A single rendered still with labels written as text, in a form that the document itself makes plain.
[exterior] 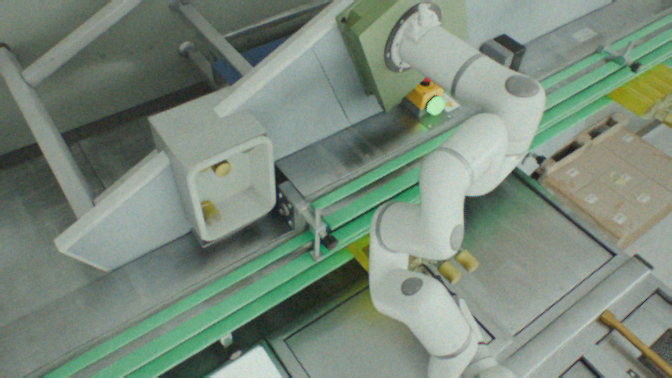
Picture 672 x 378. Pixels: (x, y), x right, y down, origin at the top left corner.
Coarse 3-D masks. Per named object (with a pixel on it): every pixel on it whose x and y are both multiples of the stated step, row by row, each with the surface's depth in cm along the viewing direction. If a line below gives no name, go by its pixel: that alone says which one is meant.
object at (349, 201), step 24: (624, 48) 159; (648, 48) 159; (576, 72) 150; (600, 72) 150; (552, 96) 142; (432, 144) 128; (384, 168) 122; (408, 168) 123; (336, 192) 116; (360, 192) 117; (384, 192) 117; (336, 216) 112
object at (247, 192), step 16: (256, 144) 98; (272, 144) 101; (208, 160) 94; (240, 160) 109; (256, 160) 108; (272, 160) 104; (192, 176) 93; (208, 176) 107; (224, 176) 109; (240, 176) 113; (256, 176) 112; (272, 176) 107; (192, 192) 96; (208, 192) 110; (224, 192) 113; (240, 192) 116; (256, 192) 116; (272, 192) 111; (224, 208) 113; (240, 208) 113; (256, 208) 114; (224, 224) 111; (240, 224) 112
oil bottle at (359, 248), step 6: (366, 234) 122; (360, 240) 121; (366, 240) 121; (348, 246) 124; (354, 246) 122; (360, 246) 120; (366, 246) 120; (354, 252) 123; (360, 252) 120; (366, 252) 119; (360, 258) 122; (366, 258) 119; (366, 264) 120; (366, 270) 122
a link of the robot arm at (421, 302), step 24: (384, 264) 90; (384, 288) 87; (408, 288) 84; (432, 288) 82; (384, 312) 89; (408, 312) 83; (432, 312) 81; (456, 312) 85; (432, 336) 84; (456, 336) 85
